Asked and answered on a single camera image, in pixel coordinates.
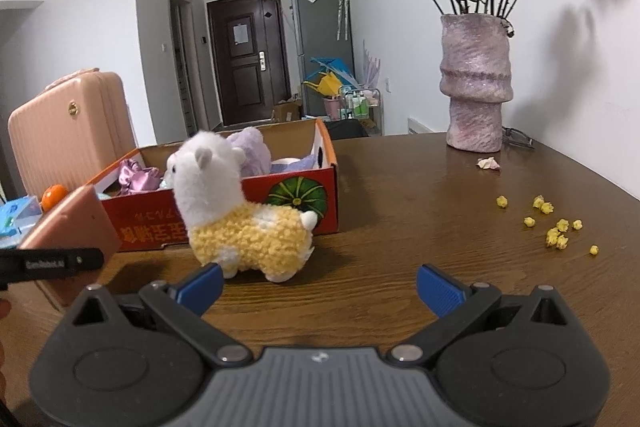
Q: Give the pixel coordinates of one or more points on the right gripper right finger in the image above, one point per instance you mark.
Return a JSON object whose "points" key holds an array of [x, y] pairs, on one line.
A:
{"points": [[459, 309]]}

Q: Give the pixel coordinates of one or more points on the lavender plush toy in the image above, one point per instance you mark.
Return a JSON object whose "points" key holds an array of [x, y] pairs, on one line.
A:
{"points": [[257, 156]]}

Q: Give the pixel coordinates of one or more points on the orange fruit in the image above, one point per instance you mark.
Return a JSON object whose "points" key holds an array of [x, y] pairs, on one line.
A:
{"points": [[52, 197]]}

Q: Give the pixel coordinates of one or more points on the brown cardboard carton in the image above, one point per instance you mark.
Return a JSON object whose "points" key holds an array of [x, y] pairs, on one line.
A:
{"points": [[286, 111]]}

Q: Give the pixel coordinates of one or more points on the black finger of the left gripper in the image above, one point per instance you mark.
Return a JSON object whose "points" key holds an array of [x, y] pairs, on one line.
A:
{"points": [[23, 265]]}

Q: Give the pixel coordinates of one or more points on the purple textured vase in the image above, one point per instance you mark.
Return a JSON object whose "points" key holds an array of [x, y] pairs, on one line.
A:
{"points": [[476, 77]]}

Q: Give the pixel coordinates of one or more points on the person right hand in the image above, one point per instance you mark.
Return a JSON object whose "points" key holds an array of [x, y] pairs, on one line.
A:
{"points": [[5, 309]]}

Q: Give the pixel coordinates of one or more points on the black chair back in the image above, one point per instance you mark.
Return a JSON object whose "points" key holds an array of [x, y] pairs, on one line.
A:
{"points": [[346, 129]]}

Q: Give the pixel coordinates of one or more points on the dark brown entrance door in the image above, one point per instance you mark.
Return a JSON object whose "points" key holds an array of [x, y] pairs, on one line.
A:
{"points": [[249, 53]]}

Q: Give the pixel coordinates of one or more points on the black eyeglasses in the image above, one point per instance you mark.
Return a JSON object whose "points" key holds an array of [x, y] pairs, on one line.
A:
{"points": [[517, 138]]}

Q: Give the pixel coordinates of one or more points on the cluttered utility cart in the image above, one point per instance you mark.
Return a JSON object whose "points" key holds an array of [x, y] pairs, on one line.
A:
{"points": [[363, 105]]}

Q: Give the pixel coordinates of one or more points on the fallen pink petal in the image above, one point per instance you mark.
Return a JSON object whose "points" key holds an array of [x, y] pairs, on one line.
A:
{"points": [[488, 163]]}

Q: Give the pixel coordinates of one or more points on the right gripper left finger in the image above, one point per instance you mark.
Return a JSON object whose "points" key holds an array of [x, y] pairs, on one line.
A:
{"points": [[178, 309]]}

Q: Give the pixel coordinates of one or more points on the white yellow alpaca plush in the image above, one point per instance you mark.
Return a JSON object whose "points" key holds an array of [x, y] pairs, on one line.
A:
{"points": [[225, 228]]}

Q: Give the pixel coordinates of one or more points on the pink layered sponge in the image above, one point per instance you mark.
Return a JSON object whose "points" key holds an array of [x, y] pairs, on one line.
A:
{"points": [[79, 225]]}

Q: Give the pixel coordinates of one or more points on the grey refrigerator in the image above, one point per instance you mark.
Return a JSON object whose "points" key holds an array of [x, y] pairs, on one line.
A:
{"points": [[316, 26]]}

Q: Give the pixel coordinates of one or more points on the pink suitcase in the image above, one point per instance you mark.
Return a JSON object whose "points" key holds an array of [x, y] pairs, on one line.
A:
{"points": [[71, 131]]}

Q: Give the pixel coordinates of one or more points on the yellow flower bits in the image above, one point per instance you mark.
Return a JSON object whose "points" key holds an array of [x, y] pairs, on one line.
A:
{"points": [[557, 234]]}

